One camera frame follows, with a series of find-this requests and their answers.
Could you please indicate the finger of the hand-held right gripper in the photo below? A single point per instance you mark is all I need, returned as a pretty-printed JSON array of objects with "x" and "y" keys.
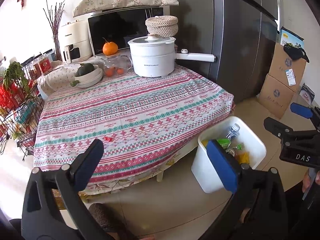
[
  {"x": 301, "y": 110},
  {"x": 277, "y": 127}
]

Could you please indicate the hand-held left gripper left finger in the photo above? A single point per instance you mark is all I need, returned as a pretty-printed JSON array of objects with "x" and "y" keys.
[{"x": 87, "y": 165}]

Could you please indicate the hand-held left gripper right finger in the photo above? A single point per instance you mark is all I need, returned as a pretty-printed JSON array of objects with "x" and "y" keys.
[{"x": 220, "y": 162}]

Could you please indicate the green plastic wrapper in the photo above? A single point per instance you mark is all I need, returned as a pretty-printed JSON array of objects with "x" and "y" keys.
[{"x": 223, "y": 142}]

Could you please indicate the white plastic bin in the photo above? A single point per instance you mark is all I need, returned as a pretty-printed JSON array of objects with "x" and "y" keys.
[{"x": 200, "y": 170}]

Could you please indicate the pale green white wrapper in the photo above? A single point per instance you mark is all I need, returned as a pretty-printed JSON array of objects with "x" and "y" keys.
[{"x": 237, "y": 147}]

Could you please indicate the deep yellow wrapper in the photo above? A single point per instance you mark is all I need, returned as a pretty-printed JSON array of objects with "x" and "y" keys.
[{"x": 242, "y": 157}]

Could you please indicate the clear plastic water bottle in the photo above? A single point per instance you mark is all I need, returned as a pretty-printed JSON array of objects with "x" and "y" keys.
[{"x": 231, "y": 131}]

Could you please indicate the person's right hand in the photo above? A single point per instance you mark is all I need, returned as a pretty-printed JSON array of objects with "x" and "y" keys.
[{"x": 307, "y": 181}]

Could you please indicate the black printed package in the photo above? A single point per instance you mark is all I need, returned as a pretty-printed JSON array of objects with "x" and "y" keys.
[{"x": 306, "y": 95}]

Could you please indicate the cardboard box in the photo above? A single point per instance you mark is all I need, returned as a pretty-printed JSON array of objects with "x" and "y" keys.
[
  {"x": 285, "y": 65},
  {"x": 275, "y": 95}
]

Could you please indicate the brown fuzzy slipper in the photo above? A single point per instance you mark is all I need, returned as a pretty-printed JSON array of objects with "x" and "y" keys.
[{"x": 100, "y": 215}]

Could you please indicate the black pouch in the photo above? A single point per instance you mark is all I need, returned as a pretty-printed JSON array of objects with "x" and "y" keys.
[{"x": 296, "y": 52}]

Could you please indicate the white table leg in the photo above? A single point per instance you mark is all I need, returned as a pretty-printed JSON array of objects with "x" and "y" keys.
[{"x": 160, "y": 176}]

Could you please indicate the striped patterned tablecloth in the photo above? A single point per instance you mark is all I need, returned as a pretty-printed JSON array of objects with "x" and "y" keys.
[{"x": 137, "y": 120}]

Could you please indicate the blue and white box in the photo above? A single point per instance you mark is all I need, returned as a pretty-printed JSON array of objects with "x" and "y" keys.
[{"x": 290, "y": 36}]

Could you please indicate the white ceramic bowl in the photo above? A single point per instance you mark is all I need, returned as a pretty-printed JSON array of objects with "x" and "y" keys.
[{"x": 90, "y": 80}]

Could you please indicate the white floral cloth bundle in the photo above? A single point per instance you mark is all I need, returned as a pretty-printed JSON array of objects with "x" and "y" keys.
[{"x": 57, "y": 76}]

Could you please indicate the dark green squash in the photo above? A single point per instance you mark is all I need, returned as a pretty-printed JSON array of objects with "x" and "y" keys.
[{"x": 85, "y": 70}]

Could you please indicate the grey refrigerator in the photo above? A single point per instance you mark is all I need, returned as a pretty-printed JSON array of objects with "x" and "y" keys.
[{"x": 225, "y": 42}]

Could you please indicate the red packets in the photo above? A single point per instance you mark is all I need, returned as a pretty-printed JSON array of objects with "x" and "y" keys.
[{"x": 10, "y": 95}]

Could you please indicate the green leafy vegetable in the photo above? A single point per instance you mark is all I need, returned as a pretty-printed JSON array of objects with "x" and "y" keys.
[{"x": 15, "y": 72}]

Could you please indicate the white electric cooking pot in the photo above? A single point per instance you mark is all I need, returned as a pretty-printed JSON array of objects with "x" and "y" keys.
[{"x": 150, "y": 65}]

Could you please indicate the orange mandarin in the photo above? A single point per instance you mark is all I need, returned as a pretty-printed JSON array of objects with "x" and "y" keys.
[{"x": 110, "y": 48}]

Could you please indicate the cream air fryer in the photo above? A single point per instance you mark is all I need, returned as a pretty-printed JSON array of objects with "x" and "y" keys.
[{"x": 75, "y": 37}]

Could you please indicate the white microwave oven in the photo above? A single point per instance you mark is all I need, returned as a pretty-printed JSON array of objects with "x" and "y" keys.
[{"x": 117, "y": 30}]

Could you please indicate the dry branch bundle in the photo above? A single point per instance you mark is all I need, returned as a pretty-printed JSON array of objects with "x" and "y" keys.
[{"x": 55, "y": 30}]

